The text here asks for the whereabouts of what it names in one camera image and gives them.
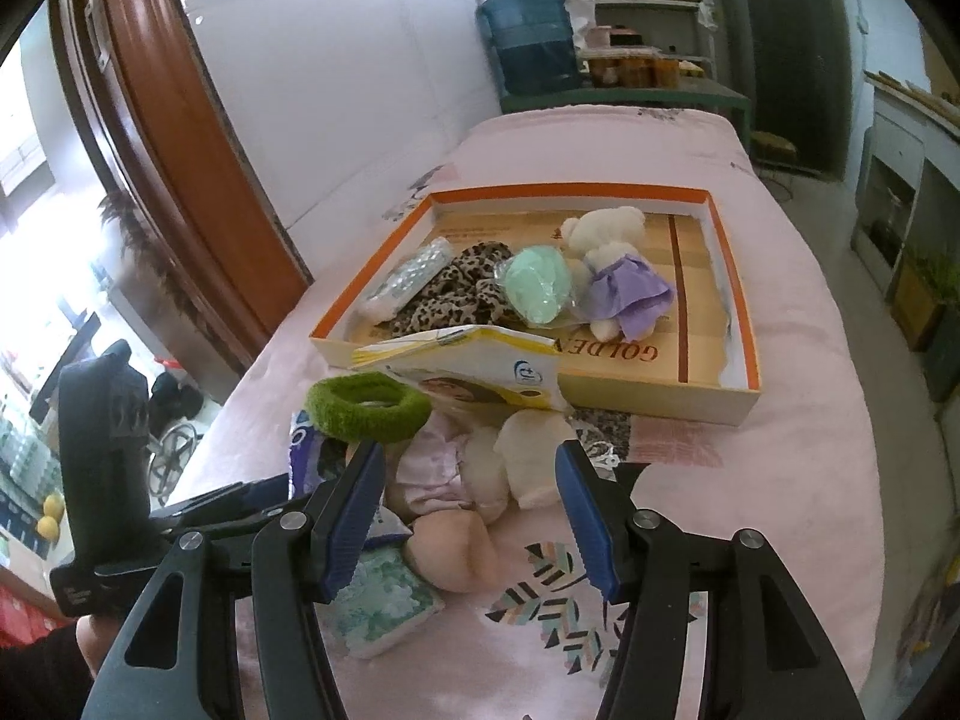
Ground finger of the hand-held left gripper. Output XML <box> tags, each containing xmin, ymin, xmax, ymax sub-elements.
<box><xmin>154</xmin><ymin>506</ymin><xmax>263</xmax><ymax>541</ymax></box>
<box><xmin>148</xmin><ymin>474</ymin><xmax>308</xmax><ymax>522</ymax></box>

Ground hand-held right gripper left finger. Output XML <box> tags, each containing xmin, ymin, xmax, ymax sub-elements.
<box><xmin>79</xmin><ymin>441</ymin><xmax>387</xmax><ymax>720</ymax></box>

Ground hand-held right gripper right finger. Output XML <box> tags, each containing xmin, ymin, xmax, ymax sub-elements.
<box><xmin>553</xmin><ymin>441</ymin><xmax>863</xmax><ymax>720</ymax></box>

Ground green patterned tissue pack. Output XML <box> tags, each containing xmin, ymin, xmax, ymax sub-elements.
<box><xmin>326</xmin><ymin>546</ymin><xmax>447</xmax><ymax>661</ymax></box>

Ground purple white packet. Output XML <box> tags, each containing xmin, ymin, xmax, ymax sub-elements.
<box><xmin>289</xmin><ymin>409</ymin><xmax>353</xmax><ymax>496</ymax></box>

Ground teddy bear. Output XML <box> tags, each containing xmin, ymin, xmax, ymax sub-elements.
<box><xmin>386</xmin><ymin>409</ymin><xmax>623</xmax><ymax>526</ymax></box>
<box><xmin>561</xmin><ymin>206</ymin><xmax>676</xmax><ymax>342</ymax></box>

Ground peach puff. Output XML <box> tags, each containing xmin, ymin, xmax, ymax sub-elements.
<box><xmin>403</xmin><ymin>511</ymin><xmax>500</xmax><ymax>593</ymax></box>

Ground green terry headband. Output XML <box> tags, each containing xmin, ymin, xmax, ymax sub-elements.
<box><xmin>304</xmin><ymin>373</ymin><xmax>432</xmax><ymax>443</ymax></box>

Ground orange rimmed cardboard box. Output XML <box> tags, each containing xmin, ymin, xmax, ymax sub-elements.
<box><xmin>310</xmin><ymin>186</ymin><xmax>762</xmax><ymax>428</ymax></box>

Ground yellow white packet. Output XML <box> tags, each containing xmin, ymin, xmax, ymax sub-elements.
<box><xmin>351</xmin><ymin>324</ymin><xmax>575</xmax><ymax>415</ymax></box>

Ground mint green puff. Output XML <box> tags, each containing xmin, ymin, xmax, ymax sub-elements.
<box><xmin>501</xmin><ymin>246</ymin><xmax>575</xmax><ymax>329</ymax></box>

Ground leopard print cloth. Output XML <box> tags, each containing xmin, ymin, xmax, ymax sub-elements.
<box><xmin>390</xmin><ymin>240</ymin><xmax>518</xmax><ymax>335</ymax></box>

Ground clear pack of white pads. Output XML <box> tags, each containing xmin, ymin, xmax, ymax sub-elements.
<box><xmin>360</xmin><ymin>236</ymin><xmax>455</xmax><ymax>323</ymax></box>

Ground person's left forearm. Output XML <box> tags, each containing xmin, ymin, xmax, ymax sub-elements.
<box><xmin>0</xmin><ymin>611</ymin><xmax>125</xmax><ymax>720</ymax></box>

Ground black dumbbells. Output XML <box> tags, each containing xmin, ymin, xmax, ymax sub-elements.
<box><xmin>150</xmin><ymin>373</ymin><xmax>203</xmax><ymax>421</ymax></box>

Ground dried hanging plant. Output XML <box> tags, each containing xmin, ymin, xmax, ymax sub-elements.
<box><xmin>97</xmin><ymin>191</ymin><xmax>181</xmax><ymax>293</ymax></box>

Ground wooden planter box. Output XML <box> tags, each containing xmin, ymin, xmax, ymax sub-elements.
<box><xmin>892</xmin><ymin>247</ymin><xmax>960</xmax><ymax>350</ymax></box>

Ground wooden stool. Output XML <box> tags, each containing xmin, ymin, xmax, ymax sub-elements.
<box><xmin>750</xmin><ymin>131</ymin><xmax>800</xmax><ymax>162</ymax></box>

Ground row of amber jars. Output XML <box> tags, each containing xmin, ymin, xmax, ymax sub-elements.
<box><xmin>581</xmin><ymin>45</ymin><xmax>683</xmax><ymax>89</ymax></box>

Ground grey kitchen counter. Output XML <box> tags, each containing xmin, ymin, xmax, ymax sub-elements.
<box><xmin>851</xmin><ymin>71</ymin><xmax>960</xmax><ymax>406</ymax></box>

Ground blue water jug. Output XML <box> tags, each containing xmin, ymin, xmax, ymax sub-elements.
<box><xmin>476</xmin><ymin>0</ymin><xmax>578</xmax><ymax>98</ymax></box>

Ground dark grey refrigerator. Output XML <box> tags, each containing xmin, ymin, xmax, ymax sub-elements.
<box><xmin>731</xmin><ymin>0</ymin><xmax>848</xmax><ymax>177</ymax></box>

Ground grey metal shelf rack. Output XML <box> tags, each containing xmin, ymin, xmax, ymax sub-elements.
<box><xmin>521</xmin><ymin>0</ymin><xmax>721</xmax><ymax>83</ymax></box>

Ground wire stand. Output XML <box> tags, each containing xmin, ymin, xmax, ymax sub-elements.
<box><xmin>146</xmin><ymin>420</ymin><xmax>200</xmax><ymax>503</ymax></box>

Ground brown wooden door frame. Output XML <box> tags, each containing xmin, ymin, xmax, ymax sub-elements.
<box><xmin>49</xmin><ymin>0</ymin><xmax>312</xmax><ymax>383</ymax></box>

